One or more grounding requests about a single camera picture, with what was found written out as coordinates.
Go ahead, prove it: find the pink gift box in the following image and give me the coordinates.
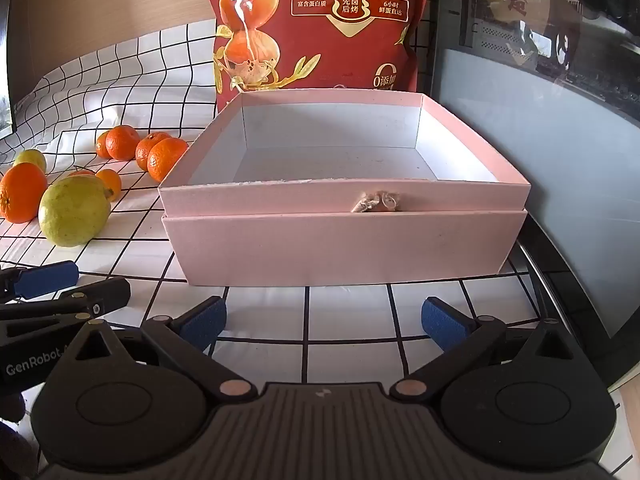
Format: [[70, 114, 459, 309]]
[[157, 89, 532, 288]]

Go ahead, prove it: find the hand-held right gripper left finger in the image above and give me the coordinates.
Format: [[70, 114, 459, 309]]
[[62, 296, 257, 403]]

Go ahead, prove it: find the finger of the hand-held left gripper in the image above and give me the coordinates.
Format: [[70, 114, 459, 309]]
[[0, 261, 80, 303], [0, 279, 132, 328]]

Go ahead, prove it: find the white checked tablecloth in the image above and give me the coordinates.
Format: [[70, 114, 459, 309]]
[[0, 17, 638, 480]]

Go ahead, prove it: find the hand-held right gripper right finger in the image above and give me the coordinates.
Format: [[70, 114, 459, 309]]
[[390, 296, 591, 403]]

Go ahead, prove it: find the large green pear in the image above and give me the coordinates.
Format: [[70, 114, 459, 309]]
[[38, 176, 112, 248]]

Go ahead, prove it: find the large orange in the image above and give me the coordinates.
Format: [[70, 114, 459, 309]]
[[0, 162, 49, 225]]

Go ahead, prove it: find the glass panel computer case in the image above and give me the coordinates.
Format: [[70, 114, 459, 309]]
[[430, 0, 640, 391]]

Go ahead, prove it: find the red snack bag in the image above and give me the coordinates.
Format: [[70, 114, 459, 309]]
[[205, 0, 438, 111]]

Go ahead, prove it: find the small green pear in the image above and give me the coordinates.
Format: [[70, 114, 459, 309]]
[[14, 149, 47, 173]]

